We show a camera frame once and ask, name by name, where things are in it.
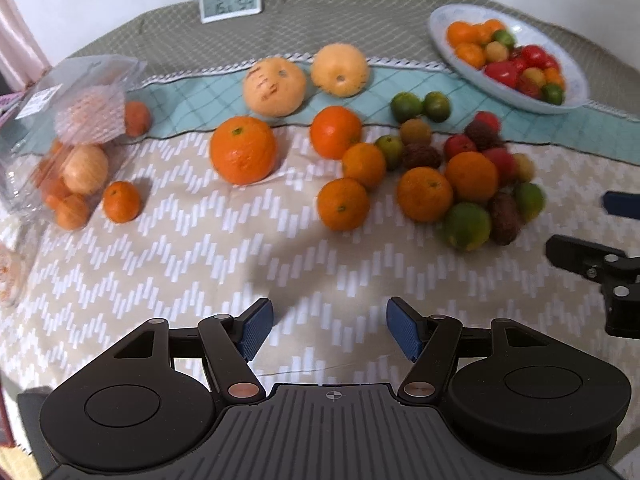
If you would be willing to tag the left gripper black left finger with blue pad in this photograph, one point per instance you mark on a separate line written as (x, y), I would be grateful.
(155, 395)

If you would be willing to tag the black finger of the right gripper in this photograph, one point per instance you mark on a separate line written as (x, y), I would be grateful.
(616, 273)

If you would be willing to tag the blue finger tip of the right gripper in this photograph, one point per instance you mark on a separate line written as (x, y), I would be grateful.
(620, 204)

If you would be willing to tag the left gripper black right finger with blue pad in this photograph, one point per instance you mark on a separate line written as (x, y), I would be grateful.
(508, 393)

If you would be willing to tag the green lime far right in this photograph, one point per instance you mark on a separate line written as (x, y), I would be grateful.
(530, 200)

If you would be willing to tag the green lime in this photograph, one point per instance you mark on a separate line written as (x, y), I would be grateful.
(436, 106)
(530, 200)
(405, 106)
(466, 227)

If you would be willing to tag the dark passion fruit front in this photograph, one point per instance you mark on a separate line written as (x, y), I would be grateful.
(505, 219)

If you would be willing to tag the orange right cluster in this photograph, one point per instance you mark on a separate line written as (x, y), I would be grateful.
(473, 177)

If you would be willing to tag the green lime front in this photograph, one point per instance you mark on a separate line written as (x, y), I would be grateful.
(466, 227)

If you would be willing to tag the red fruit in cluster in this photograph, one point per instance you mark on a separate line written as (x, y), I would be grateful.
(457, 144)

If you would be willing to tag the white oval fruit bowl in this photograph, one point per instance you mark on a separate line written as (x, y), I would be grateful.
(512, 61)

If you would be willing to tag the small orange near bag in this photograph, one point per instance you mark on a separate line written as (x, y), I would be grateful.
(121, 202)

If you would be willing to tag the orange front right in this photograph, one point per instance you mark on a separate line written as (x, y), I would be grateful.
(424, 195)

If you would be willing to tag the green lime back right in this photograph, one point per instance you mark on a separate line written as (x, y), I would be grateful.
(436, 106)

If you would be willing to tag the pale fruit in bag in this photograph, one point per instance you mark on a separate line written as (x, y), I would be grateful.
(86, 169)

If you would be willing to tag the small green fruit centre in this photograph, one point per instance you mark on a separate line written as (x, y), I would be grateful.
(392, 149)

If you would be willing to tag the green lime back left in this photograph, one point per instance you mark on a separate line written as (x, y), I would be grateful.
(405, 106)

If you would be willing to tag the orange front centre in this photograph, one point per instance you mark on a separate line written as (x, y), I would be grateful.
(343, 205)

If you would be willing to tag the large orange left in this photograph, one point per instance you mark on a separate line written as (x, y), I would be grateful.
(243, 150)

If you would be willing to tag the orange middle small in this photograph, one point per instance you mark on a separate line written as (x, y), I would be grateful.
(366, 164)

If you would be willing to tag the clear plastic fruit bag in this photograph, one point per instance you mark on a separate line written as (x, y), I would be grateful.
(80, 101)

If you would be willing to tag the teal beige patterned cloth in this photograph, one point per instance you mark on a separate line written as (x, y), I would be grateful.
(200, 246)

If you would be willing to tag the orange behind bag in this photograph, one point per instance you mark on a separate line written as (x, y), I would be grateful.
(138, 119)

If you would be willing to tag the orange centre back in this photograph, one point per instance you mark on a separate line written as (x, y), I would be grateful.
(334, 130)

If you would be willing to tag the grey quilted blanket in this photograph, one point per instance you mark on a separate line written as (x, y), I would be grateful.
(173, 39)

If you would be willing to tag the pale pomelo right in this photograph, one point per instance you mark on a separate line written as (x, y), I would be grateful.
(340, 69)

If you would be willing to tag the pale pomelo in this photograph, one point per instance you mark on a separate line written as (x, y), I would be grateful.
(274, 87)
(340, 69)

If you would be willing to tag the pale pomelo left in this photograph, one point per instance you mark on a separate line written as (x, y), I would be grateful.
(274, 87)

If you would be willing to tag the pink curtain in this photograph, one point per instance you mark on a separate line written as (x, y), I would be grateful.
(23, 62)

